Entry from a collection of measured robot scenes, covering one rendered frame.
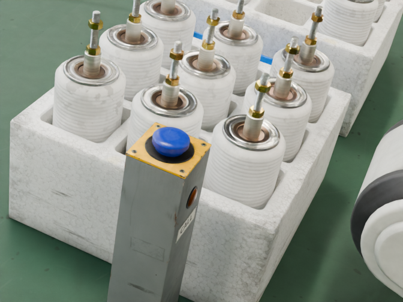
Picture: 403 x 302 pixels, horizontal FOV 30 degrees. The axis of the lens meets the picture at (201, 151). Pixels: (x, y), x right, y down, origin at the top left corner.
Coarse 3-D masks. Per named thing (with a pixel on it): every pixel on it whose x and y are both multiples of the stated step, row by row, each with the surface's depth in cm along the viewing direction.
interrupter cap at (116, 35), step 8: (112, 32) 111; (120, 32) 111; (144, 32) 112; (152, 32) 113; (112, 40) 109; (120, 40) 110; (144, 40) 111; (152, 40) 111; (120, 48) 108; (128, 48) 108; (136, 48) 108; (144, 48) 108; (152, 48) 110
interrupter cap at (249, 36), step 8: (224, 24) 119; (216, 32) 116; (224, 32) 117; (248, 32) 118; (256, 32) 118; (224, 40) 114; (232, 40) 115; (240, 40) 116; (248, 40) 116; (256, 40) 116
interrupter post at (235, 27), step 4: (232, 16) 115; (232, 20) 115; (236, 20) 115; (240, 20) 115; (244, 20) 116; (232, 24) 115; (236, 24) 115; (240, 24) 115; (228, 28) 117; (232, 28) 116; (236, 28) 116; (240, 28) 116; (228, 32) 117; (232, 32) 116; (236, 32) 116; (240, 32) 116; (232, 36) 116; (236, 36) 116; (240, 36) 117
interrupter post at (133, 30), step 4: (128, 20) 109; (128, 24) 109; (132, 24) 108; (136, 24) 109; (140, 24) 109; (128, 28) 109; (132, 28) 109; (136, 28) 109; (140, 28) 110; (128, 32) 110; (132, 32) 109; (136, 32) 109; (140, 32) 110; (128, 36) 110; (132, 36) 110; (136, 36) 110; (128, 40) 110; (132, 40) 110; (136, 40) 110
